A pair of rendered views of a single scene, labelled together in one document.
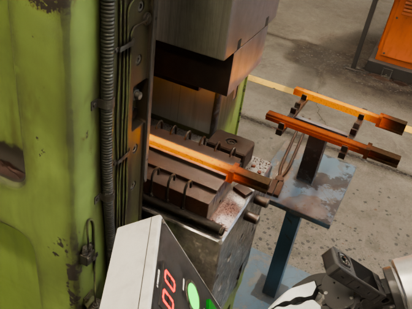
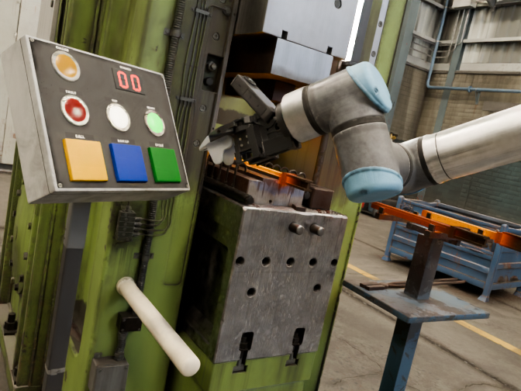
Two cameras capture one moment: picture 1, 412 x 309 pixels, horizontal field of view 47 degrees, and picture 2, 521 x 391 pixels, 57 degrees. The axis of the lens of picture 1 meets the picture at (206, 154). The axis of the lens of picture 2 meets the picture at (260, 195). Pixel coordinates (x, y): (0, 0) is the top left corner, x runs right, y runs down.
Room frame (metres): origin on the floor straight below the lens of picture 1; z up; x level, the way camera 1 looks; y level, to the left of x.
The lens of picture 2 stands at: (-0.20, -0.82, 1.13)
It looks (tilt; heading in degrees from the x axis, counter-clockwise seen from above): 8 degrees down; 35
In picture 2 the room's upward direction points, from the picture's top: 12 degrees clockwise
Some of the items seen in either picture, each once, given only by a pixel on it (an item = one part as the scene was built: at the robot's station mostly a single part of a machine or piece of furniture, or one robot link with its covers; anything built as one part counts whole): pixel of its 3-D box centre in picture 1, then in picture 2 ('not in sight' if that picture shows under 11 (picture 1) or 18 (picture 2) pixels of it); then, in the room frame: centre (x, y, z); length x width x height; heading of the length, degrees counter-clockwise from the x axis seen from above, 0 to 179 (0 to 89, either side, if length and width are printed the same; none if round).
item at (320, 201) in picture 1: (305, 179); (415, 299); (1.43, -0.38, 0.67); 0.40 x 0.30 x 0.02; 157
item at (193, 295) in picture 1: (192, 297); (154, 122); (0.50, -0.01, 1.09); 0.05 x 0.03 x 0.04; 160
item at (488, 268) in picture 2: not in sight; (457, 243); (5.04, 0.32, 0.36); 1.20 x 0.80 x 0.72; 75
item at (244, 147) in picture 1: (229, 150); (311, 195); (1.13, -0.07, 0.95); 0.12 x 0.08 x 0.06; 70
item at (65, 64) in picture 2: not in sight; (66, 66); (0.30, 0.01, 1.16); 0.05 x 0.03 x 0.04; 160
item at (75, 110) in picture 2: not in sight; (74, 110); (0.30, -0.03, 1.09); 0.05 x 0.03 x 0.04; 160
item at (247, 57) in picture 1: (162, 32); (263, 64); (1.02, 0.14, 1.32); 0.42 x 0.20 x 0.10; 70
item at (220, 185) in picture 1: (152, 160); (240, 177); (1.02, 0.14, 0.96); 0.42 x 0.20 x 0.09; 70
